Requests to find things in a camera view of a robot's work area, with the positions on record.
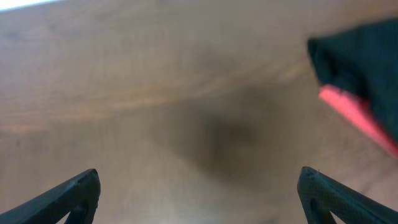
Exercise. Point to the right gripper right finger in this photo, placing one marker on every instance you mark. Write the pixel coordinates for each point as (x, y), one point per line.
(323, 198)

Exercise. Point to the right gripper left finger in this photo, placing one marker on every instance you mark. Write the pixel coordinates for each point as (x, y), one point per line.
(77, 199)

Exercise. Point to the black t-shirt with logo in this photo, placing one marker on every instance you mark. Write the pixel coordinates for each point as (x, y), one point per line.
(363, 62)

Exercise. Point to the red cloth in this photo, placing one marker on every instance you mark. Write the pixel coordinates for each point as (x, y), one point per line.
(356, 111)

